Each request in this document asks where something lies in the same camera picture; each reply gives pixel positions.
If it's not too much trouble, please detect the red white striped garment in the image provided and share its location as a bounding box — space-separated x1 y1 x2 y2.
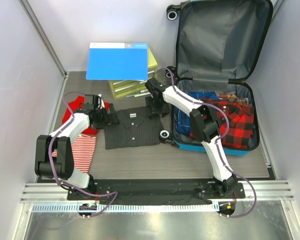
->
51 132 98 175

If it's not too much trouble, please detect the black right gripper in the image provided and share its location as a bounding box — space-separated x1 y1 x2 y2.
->
145 96 170 118

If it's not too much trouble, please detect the brown plaid shirt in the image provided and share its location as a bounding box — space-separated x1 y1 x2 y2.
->
216 93 249 106

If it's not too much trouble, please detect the yellow-green drawer organizer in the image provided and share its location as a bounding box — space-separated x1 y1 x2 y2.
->
108 48 158 100

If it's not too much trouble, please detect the aluminium corner post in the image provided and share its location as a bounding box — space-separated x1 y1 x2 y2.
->
18 0 67 79

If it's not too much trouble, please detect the slotted cable duct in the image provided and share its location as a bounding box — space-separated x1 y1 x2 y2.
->
31 202 220 214

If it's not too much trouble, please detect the blue white flat box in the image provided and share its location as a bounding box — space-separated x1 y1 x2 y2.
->
86 42 148 81

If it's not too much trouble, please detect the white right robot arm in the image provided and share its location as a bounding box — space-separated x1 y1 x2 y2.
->
145 77 238 198

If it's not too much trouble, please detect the blue plaid shirt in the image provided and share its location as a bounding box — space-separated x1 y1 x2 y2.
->
174 91 219 136

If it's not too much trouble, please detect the blue open suitcase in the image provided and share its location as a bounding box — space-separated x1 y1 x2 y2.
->
166 0 273 156

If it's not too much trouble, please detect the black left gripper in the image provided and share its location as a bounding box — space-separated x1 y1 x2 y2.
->
92 103 119 131

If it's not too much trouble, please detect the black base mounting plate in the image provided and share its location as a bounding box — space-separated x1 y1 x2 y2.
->
67 177 246 202

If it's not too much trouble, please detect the dark pinstriped shirt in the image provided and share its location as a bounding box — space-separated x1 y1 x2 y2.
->
104 106 164 150

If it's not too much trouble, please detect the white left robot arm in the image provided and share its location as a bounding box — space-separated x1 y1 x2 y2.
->
34 94 118 200

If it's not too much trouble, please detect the red black checked shirt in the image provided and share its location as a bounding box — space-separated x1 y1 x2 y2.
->
189 92 255 149

